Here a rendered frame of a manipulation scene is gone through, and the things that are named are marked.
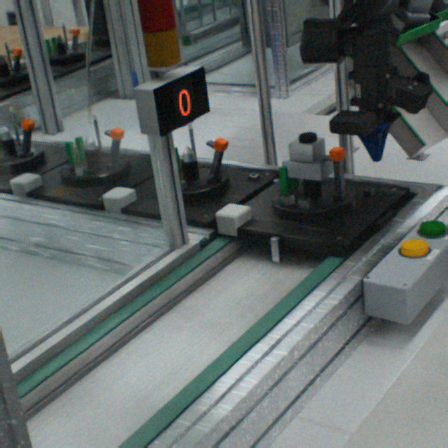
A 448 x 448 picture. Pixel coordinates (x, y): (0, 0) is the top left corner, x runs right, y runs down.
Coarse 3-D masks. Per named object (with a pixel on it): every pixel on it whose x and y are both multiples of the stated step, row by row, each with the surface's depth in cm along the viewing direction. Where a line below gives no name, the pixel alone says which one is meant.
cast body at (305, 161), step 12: (288, 144) 140; (300, 144) 139; (312, 144) 138; (324, 144) 141; (300, 156) 140; (312, 156) 139; (288, 168) 142; (300, 168) 141; (312, 168) 139; (324, 168) 140
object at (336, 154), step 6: (330, 150) 138; (336, 150) 137; (342, 150) 137; (324, 156) 139; (330, 156) 138; (336, 156) 137; (342, 156) 138; (336, 162) 138; (342, 162) 139; (336, 168) 139; (342, 168) 139; (336, 174) 139; (342, 174) 139; (336, 180) 140; (342, 180) 140; (336, 186) 140; (342, 186) 140; (336, 192) 141; (342, 192) 140
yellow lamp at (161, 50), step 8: (160, 32) 122; (168, 32) 122; (176, 32) 123; (144, 40) 123; (152, 40) 122; (160, 40) 122; (168, 40) 122; (176, 40) 124; (144, 48) 124; (152, 48) 123; (160, 48) 122; (168, 48) 123; (176, 48) 124; (152, 56) 123; (160, 56) 123; (168, 56) 123; (176, 56) 124; (152, 64) 124; (160, 64) 123; (168, 64) 124
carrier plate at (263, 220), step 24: (264, 192) 153; (360, 192) 148; (384, 192) 146; (408, 192) 147; (264, 216) 143; (360, 216) 139; (264, 240) 138; (288, 240) 136; (312, 240) 133; (336, 240) 132; (360, 240) 134
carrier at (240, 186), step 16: (192, 144) 162; (192, 160) 156; (192, 176) 157; (208, 176) 158; (224, 176) 157; (240, 176) 162; (272, 176) 160; (192, 192) 152; (208, 192) 153; (224, 192) 155; (240, 192) 154; (256, 192) 155; (192, 208) 150; (208, 208) 149; (192, 224) 146; (208, 224) 144
